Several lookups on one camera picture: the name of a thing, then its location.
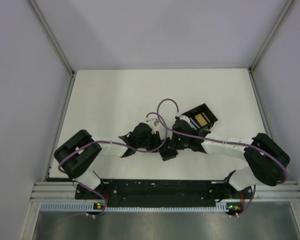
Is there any black leather card holder wallet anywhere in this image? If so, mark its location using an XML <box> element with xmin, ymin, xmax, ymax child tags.
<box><xmin>159</xmin><ymin>148</ymin><xmax>178</xmax><ymax>162</ymax></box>

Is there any black plastic card tray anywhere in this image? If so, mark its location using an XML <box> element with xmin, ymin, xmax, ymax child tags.
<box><xmin>180</xmin><ymin>103</ymin><xmax>218</xmax><ymax>131</ymax></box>

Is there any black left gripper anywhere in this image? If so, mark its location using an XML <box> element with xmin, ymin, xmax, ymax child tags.
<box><xmin>136</xmin><ymin>131</ymin><xmax>166</xmax><ymax>153</ymax></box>

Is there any aluminium frame post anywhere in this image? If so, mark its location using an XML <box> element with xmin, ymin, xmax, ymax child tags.
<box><xmin>248</xmin><ymin>0</ymin><xmax>298</xmax><ymax>73</ymax></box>
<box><xmin>27</xmin><ymin>0</ymin><xmax>77</xmax><ymax>76</ymax></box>

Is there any aluminium front rail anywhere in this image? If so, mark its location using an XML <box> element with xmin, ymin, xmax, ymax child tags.
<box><xmin>30</xmin><ymin>181</ymin><xmax>300</xmax><ymax>202</ymax></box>

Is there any white slotted cable duct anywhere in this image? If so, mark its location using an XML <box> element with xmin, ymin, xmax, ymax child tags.
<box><xmin>40</xmin><ymin>201</ymin><xmax>241</xmax><ymax>213</ymax></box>

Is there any aluminium right frame post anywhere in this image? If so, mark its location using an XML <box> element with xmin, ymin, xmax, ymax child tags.
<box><xmin>248</xmin><ymin>0</ymin><xmax>298</xmax><ymax>73</ymax></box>

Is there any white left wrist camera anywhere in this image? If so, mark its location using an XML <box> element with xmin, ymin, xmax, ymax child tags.
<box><xmin>146</xmin><ymin>118</ymin><xmax>160</xmax><ymax>129</ymax></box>

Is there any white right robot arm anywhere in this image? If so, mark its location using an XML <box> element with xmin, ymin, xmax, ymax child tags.
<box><xmin>171</xmin><ymin>118</ymin><xmax>290</xmax><ymax>198</ymax></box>

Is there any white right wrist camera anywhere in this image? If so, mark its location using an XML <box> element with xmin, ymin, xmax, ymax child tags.
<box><xmin>175</xmin><ymin>115</ymin><xmax>198</xmax><ymax>130</ymax></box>

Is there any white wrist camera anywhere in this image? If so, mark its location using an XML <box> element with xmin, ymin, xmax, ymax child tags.
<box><xmin>175</xmin><ymin>115</ymin><xmax>198</xmax><ymax>130</ymax></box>
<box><xmin>146</xmin><ymin>118</ymin><xmax>160</xmax><ymax>129</ymax></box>

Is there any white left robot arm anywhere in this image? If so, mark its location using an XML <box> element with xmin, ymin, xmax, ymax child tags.
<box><xmin>53</xmin><ymin>121</ymin><xmax>168</xmax><ymax>199</ymax></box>

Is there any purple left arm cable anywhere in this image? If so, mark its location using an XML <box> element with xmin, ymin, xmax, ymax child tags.
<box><xmin>57</xmin><ymin>112</ymin><xmax>170</xmax><ymax>218</ymax></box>

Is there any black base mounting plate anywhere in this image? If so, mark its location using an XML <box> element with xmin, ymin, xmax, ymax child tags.
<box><xmin>74</xmin><ymin>177</ymin><xmax>255</xmax><ymax>208</ymax></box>

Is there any aluminium left frame post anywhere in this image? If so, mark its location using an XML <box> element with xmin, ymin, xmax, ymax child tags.
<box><xmin>27</xmin><ymin>0</ymin><xmax>77</xmax><ymax>76</ymax></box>

